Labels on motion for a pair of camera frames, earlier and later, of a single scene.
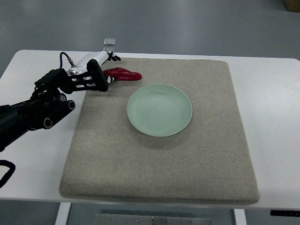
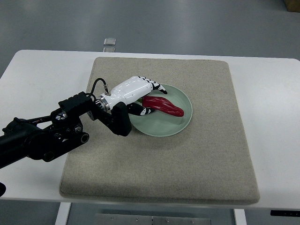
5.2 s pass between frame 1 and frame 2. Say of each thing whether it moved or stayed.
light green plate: stayed
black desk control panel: stayed
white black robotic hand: moved
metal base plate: stayed
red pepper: moved
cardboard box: stayed
